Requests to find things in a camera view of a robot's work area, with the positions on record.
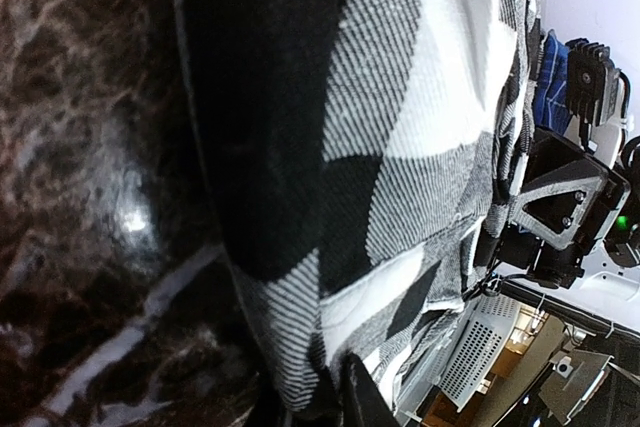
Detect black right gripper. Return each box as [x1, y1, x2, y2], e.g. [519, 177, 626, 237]
[474, 127, 631, 289]

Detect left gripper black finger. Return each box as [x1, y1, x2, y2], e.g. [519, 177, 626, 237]
[342, 353, 399, 427]

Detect black white checked shirt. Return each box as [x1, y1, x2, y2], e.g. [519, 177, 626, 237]
[175, 0, 539, 424]

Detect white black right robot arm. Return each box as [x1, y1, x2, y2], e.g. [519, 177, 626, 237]
[474, 127, 639, 333]

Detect blue plaid folded shirt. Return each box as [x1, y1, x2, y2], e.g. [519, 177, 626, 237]
[532, 30, 572, 135]

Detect perforated metal panel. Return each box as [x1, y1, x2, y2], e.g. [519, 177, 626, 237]
[395, 295, 520, 426]

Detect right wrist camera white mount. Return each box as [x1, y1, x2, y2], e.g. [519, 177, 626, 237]
[565, 38, 634, 167]

